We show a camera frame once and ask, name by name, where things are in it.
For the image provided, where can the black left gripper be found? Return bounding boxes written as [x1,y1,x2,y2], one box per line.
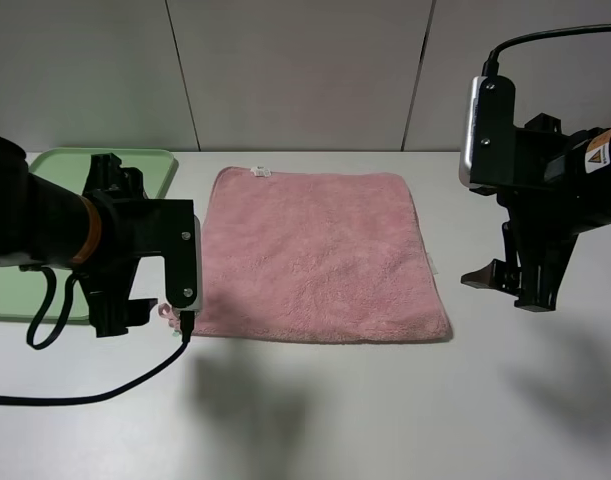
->
[80,153,170,338]

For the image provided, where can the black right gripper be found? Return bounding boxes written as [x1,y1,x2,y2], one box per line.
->
[460,113,577,312]

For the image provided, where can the pink fluffy towel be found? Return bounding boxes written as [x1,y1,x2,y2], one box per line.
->
[193,167,452,344]

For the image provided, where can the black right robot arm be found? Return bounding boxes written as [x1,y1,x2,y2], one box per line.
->
[461,114,611,312]

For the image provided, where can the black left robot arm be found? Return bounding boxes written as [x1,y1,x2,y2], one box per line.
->
[0,137,202,350]

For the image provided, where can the green plastic tray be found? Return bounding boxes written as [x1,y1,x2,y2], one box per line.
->
[0,148,178,323]

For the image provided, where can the black left camera cable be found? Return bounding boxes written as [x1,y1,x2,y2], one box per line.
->
[0,267,196,407]

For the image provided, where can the black camera cable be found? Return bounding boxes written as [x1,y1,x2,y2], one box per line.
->
[482,20,611,80]
[0,267,196,407]

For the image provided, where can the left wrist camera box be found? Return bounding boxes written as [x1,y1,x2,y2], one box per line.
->
[164,200,203,312]

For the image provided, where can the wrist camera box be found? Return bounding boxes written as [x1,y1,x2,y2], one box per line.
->
[459,76,516,196]
[164,200,203,312]

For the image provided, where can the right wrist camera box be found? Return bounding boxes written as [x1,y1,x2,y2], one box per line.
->
[459,76,516,196]

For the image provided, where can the black right camera cable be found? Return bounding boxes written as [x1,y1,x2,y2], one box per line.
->
[482,20,611,80]

